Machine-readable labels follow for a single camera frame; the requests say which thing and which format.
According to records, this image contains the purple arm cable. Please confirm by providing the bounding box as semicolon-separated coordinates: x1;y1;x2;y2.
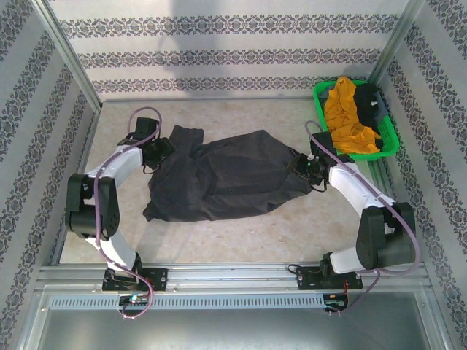
93;106;163;322
304;120;422;314

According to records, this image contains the aluminium frame post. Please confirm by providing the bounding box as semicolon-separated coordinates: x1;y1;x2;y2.
31;0;102;114
366;0;428;84

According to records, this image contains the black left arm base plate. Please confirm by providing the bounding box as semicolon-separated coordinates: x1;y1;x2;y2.
101;268;169;292

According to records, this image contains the green plastic basket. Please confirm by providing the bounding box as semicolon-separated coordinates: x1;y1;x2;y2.
312;79;402;163

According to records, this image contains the black t-shirt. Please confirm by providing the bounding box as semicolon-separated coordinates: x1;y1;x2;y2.
354;82;386;150

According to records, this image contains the dark grey t-shirt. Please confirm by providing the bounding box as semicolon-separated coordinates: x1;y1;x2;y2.
142;125;311;223

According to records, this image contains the grey garment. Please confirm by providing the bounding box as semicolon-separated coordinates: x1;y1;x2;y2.
374;90;390;122

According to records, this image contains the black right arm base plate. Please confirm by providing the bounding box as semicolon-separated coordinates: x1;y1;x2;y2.
296;265;364;291

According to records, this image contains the yellow t-shirt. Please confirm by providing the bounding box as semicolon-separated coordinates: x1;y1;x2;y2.
323;76;383;156

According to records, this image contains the aluminium mounting rail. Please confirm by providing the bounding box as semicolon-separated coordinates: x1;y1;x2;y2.
36;262;428;291

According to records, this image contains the aluminium side rail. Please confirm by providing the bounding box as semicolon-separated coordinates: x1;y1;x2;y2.
366;159;398;206

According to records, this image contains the grey slotted cable duct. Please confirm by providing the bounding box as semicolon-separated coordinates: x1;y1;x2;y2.
47;293;329;311

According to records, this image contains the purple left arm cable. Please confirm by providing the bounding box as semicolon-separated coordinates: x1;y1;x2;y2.
93;106;163;322

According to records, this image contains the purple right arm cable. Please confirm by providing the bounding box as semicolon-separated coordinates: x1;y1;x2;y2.
304;120;422;314

